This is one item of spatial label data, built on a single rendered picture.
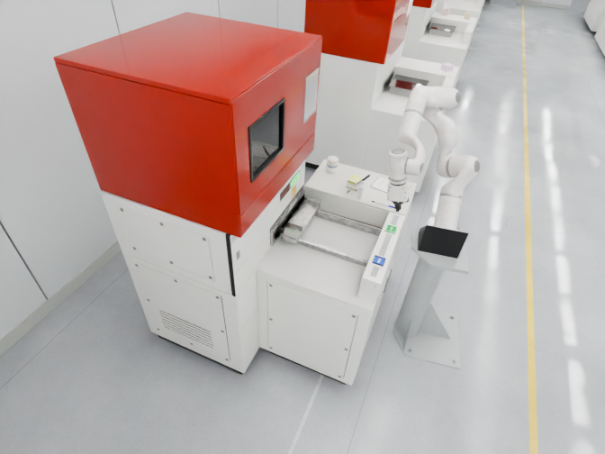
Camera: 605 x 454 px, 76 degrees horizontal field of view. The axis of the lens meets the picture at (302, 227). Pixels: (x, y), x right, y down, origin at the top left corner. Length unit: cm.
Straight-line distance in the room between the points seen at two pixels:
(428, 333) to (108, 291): 234
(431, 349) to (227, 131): 209
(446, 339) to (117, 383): 216
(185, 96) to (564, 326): 302
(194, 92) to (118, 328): 201
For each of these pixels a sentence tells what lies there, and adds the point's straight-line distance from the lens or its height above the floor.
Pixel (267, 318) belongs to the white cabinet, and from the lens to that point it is 234.
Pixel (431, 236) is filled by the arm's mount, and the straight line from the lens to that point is 221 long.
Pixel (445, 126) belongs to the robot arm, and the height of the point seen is 143.
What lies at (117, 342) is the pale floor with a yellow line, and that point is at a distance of 295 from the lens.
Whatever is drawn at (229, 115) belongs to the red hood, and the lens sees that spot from 132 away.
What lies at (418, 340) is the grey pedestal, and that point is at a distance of 290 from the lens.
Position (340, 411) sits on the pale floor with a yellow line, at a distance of 256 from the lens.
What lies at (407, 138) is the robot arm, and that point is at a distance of 194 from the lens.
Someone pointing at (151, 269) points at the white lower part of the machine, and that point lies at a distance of 221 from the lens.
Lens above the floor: 233
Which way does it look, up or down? 41 degrees down
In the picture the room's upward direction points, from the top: 4 degrees clockwise
